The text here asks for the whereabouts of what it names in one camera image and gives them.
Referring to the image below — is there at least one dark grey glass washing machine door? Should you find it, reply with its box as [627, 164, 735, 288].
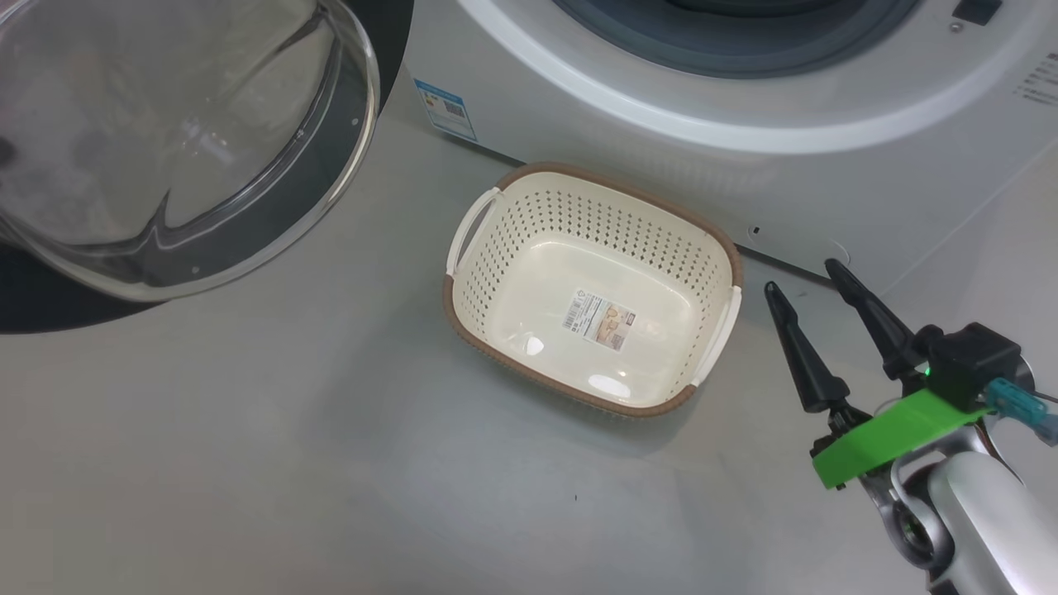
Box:
[0, 0, 414, 336]

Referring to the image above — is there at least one cream perforated laundry basket brown rim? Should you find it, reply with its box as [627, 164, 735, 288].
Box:
[441, 162, 745, 419]

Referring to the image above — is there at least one blue white energy label sticker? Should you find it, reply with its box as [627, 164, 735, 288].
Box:
[413, 79, 479, 143]

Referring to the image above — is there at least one white washing machine body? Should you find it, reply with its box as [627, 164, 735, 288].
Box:
[403, 0, 1058, 296]

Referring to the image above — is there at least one teal right camera cable connector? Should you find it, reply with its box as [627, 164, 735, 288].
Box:
[984, 378, 1058, 447]

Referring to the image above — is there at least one white barcode sticker in basket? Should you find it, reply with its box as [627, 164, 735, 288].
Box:
[562, 288, 637, 352]

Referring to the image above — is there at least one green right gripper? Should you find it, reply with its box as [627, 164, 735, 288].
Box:
[763, 258, 993, 493]

